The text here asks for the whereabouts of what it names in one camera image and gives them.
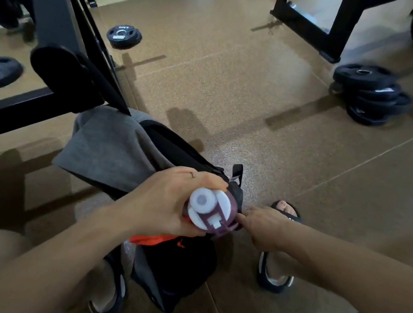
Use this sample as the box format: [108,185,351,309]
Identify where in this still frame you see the pink water bottle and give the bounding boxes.
[180,183,245,242]

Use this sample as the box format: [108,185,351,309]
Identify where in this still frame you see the black steel rack base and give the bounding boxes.
[264,0,404,73]

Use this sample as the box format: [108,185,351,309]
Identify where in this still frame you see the black steel bench frame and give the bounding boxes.
[0,0,150,173]

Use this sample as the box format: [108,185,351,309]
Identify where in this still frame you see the orange teal white jersey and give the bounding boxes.
[129,228,179,252]

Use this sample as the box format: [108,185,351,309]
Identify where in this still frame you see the person's right hand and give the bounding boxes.
[231,202,300,256]

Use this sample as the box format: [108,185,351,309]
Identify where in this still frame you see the person's right forearm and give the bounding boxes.
[267,223,413,313]

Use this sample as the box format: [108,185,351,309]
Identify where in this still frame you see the black slipper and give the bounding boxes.
[254,198,307,297]
[86,242,135,313]

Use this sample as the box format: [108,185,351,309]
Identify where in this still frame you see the black right slipper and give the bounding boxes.
[254,198,307,297]

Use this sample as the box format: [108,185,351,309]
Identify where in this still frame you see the person's left hand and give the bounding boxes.
[112,157,231,249]

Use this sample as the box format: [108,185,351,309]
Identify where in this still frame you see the black weight plate grey print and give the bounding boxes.
[104,21,145,54]

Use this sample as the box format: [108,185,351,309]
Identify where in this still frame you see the dark grey backpack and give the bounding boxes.
[0,40,263,313]

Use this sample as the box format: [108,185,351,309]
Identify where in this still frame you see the black left slipper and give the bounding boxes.
[86,242,135,313]

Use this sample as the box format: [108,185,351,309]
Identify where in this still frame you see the stack of black weight plates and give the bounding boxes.
[323,58,413,133]

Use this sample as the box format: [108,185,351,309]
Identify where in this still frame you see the person's left forearm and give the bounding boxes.
[0,184,137,313]

